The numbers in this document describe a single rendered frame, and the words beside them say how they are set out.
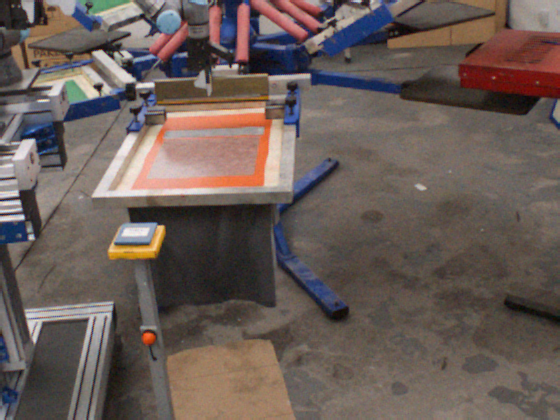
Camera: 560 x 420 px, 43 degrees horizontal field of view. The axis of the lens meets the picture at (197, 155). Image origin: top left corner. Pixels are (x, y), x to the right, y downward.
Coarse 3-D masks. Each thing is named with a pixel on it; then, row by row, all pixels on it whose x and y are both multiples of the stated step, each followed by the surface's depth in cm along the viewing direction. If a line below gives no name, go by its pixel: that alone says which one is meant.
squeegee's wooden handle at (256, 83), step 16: (160, 80) 253; (176, 80) 251; (192, 80) 250; (224, 80) 248; (240, 80) 248; (256, 80) 247; (160, 96) 255; (176, 96) 254; (192, 96) 253; (208, 96) 252
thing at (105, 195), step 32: (288, 128) 239; (128, 160) 235; (288, 160) 216; (96, 192) 211; (128, 192) 208; (160, 192) 206; (192, 192) 204; (224, 192) 201; (256, 192) 200; (288, 192) 198
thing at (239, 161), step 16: (224, 144) 241; (240, 144) 240; (256, 144) 238; (208, 160) 231; (224, 160) 229; (240, 160) 228; (256, 160) 227; (208, 176) 220; (224, 176) 219; (240, 176) 217; (256, 176) 216
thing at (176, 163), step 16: (176, 128) 259; (192, 128) 257; (208, 128) 256; (160, 144) 247; (176, 144) 246; (192, 144) 244; (208, 144) 243; (160, 160) 235; (176, 160) 233; (192, 160) 232; (144, 176) 225; (160, 176) 224; (176, 176) 222; (192, 176) 221
